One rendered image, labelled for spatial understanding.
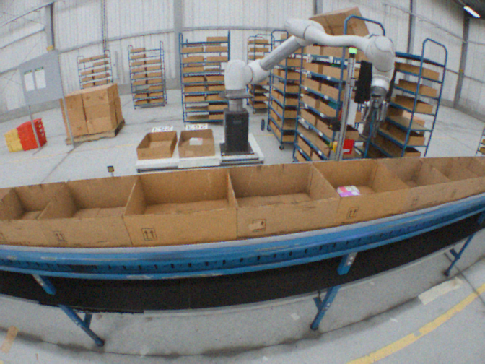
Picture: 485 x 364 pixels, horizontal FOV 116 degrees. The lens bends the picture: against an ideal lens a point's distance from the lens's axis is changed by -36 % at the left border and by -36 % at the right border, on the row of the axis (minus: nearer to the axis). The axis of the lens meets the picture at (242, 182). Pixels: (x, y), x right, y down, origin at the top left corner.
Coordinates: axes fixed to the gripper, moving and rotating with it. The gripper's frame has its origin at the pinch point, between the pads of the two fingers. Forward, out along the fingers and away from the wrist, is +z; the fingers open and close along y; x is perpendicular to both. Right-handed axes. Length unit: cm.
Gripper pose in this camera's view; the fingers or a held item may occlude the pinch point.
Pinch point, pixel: (369, 129)
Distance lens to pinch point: 116.2
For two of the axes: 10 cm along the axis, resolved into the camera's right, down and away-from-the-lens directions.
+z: -3.1, 9.5, 1.0
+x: -8.7, -2.4, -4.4
